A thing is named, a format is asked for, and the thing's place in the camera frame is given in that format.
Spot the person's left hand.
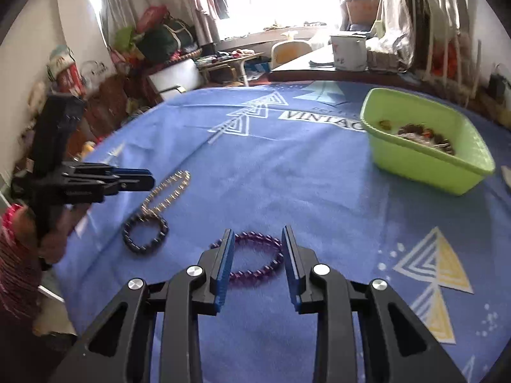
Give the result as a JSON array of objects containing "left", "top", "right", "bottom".
[{"left": 18, "top": 203, "right": 87, "bottom": 266}]

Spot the wooden armchair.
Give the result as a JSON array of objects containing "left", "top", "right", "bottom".
[{"left": 147, "top": 58, "right": 205, "bottom": 105}]

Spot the dark bead bracelet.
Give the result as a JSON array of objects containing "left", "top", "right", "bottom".
[{"left": 122, "top": 212, "right": 170, "bottom": 254}]

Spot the purple bead bracelet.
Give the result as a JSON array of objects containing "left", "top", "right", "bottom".
[{"left": 210, "top": 231, "right": 285, "bottom": 286}]

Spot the red printed bag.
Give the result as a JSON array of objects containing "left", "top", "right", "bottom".
[{"left": 47, "top": 46, "right": 81, "bottom": 97}]

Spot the white tote bag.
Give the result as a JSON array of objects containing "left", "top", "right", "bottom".
[{"left": 80, "top": 61, "right": 109, "bottom": 89}]

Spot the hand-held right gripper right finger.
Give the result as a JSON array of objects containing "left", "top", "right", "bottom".
[{"left": 281, "top": 225, "right": 468, "bottom": 383}]

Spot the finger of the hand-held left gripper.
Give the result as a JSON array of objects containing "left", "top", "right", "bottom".
[
  {"left": 63, "top": 162, "right": 155, "bottom": 178},
  {"left": 64, "top": 176, "right": 156, "bottom": 205}
]

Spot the small wooden table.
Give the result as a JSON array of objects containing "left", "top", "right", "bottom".
[{"left": 195, "top": 51, "right": 265, "bottom": 87}]

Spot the white enamel mug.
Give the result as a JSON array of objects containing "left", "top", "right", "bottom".
[{"left": 329, "top": 34, "right": 368, "bottom": 71}]

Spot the blue printed tablecloth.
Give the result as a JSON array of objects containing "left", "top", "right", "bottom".
[{"left": 52, "top": 80, "right": 511, "bottom": 383}]

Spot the green bag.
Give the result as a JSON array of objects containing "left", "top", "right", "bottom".
[{"left": 115, "top": 26, "right": 137, "bottom": 51}]

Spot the wooden slatted rack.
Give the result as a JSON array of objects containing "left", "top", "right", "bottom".
[{"left": 423, "top": 28, "right": 482, "bottom": 101}]

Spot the white pillow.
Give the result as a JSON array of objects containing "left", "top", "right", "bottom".
[{"left": 154, "top": 60, "right": 200, "bottom": 98}]

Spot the pile of beaded jewelry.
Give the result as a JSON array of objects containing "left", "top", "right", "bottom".
[{"left": 377, "top": 118, "right": 456, "bottom": 156}]

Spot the black duffel bag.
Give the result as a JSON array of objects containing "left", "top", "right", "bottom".
[{"left": 141, "top": 18, "right": 198, "bottom": 54}]

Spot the black monitor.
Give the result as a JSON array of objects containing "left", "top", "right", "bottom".
[{"left": 415, "top": 0, "right": 437, "bottom": 68}]

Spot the clear plastic packet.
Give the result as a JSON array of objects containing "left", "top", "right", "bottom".
[{"left": 365, "top": 38, "right": 400, "bottom": 71}]

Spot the dark wooden desk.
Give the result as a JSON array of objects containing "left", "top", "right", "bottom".
[{"left": 267, "top": 44, "right": 511, "bottom": 128}]

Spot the green plastic basket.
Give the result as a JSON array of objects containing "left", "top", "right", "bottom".
[{"left": 359, "top": 88, "right": 496, "bottom": 196}]

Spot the white plastic chair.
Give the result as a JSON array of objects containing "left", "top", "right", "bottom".
[{"left": 271, "top": 32, "right": 315, "bottom": 69}]

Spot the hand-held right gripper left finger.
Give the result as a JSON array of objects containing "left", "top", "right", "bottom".
[{"left": 50, "top": 229, "right": 236, "bottom": 383}]

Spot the black power adapter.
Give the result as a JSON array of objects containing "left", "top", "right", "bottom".
[{"left": 489, "top": 64, "right": 510, "bottom": 97}]

